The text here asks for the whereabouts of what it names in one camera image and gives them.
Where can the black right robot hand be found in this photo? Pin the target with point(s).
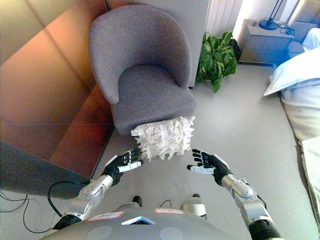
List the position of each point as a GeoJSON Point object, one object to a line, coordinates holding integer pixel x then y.
{"type": "Point", "coordinates": [217, 166]}

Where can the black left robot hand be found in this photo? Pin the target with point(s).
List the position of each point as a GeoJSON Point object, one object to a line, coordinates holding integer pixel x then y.
{"type": "Point", "coordinates": [114, 168]}

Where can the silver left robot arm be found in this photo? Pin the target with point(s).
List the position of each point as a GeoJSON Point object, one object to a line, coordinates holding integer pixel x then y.
{"type": "Point", "coordinates": [86, 197]}

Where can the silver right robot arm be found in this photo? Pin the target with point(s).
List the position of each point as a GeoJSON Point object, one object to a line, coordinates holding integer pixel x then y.
{"type": "Point", "coordinates": [252, 202]}

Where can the white shaggy pillow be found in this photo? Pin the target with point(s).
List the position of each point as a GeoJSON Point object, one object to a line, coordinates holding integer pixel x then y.
{"type": "Point", "coordinates": [163, 140]}

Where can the black robot foot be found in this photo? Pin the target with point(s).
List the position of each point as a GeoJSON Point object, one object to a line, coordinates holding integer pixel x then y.
{"type": "Point", "coordinates": [137, 200]}

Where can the silver robot leg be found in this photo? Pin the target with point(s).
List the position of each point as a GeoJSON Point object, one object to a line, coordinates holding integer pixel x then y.
{"type": "Point", "coordinates": [193, 205]}

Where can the grey robot torso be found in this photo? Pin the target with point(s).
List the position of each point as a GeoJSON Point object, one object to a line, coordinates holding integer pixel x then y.
{"type": "Point", "coordinates": [142, 225]}

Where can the grey fabric armchair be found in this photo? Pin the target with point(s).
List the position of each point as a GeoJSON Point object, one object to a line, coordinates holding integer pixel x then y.
{"type": "Point", "coordinates": [145, 67]}

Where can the green potted plant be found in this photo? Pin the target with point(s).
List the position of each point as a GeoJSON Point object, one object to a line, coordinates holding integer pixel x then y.
{"type": "Point", "coordinates": [215, 60]}

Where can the white bed with duvet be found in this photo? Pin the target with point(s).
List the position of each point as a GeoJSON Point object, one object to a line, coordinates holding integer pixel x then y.
{"type": "Point", "coordinates": [298, 82]}

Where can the grey bedside cabinet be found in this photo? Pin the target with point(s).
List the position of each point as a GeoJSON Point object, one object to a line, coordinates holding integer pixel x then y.
{"type": "Point", "coordinates": [267, 42]}

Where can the white radiator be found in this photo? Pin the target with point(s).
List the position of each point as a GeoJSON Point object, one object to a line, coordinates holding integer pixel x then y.
{"type": "Point", "coordinates": [221, 16]}

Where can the blue desk lamp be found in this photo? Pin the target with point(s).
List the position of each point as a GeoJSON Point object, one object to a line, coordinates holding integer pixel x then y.
{"type": "Point", "coordinates": [268, 22]}

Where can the wooden wall cabinet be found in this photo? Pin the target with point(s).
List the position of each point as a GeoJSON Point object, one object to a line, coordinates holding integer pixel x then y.
{"type": "Point", "coordinates": [47, 82]}

